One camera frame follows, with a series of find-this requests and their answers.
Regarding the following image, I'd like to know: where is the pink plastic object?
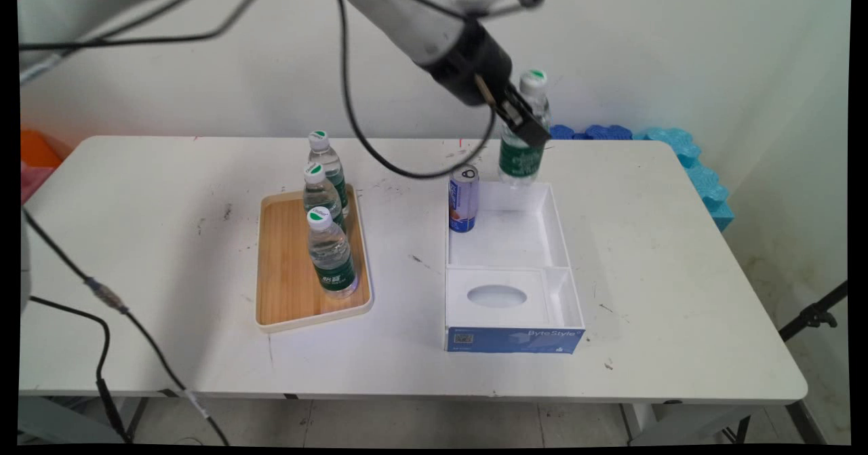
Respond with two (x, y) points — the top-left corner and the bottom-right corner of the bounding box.
(20, 162), (58, 205)

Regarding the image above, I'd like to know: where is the blue drink can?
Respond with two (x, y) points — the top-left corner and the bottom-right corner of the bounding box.
(448, 163), (480, 234)

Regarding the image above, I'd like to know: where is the black tripod stand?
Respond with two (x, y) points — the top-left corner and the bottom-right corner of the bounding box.
(778, 279), (849, 342)

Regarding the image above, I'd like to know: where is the green label water bottle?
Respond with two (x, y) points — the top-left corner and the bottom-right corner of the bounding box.
(302, 163), (348, 233)
(309, 130), (351, 218)
(307, 206), (358, 299)
(498, 69), (552, 187)

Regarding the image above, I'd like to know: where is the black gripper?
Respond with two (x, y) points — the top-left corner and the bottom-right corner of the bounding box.
(420, 21), (552, 149)

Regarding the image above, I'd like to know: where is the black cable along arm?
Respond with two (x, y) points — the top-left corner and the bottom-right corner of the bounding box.
(19, 0), (280, 53)

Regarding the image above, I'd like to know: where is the wooden tray cream rim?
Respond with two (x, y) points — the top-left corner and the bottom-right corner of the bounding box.
(255, 184), (375, 334)

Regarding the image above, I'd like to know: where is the light blue foam mat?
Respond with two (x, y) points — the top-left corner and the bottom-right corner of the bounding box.
(633, 127), (735, 233)

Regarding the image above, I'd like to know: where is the orange plastic object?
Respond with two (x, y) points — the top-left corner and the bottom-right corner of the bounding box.
(20, 130), (73, 169)

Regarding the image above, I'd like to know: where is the white organizer box blue front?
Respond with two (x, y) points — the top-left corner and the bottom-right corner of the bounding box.
(444, 181), (587, 355)

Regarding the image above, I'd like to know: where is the black cable with connector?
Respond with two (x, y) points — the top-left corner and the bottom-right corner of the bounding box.
(22, 205), (233, 446)

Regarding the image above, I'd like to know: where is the thin black cable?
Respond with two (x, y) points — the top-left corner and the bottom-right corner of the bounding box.
(28, 295), (135, 445)

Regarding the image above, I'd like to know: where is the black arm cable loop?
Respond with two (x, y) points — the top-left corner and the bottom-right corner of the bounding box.
(328, 0), (500, 180)

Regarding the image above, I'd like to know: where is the grey table leg frame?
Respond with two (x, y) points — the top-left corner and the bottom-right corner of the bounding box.
(618, 401), (827, 446)

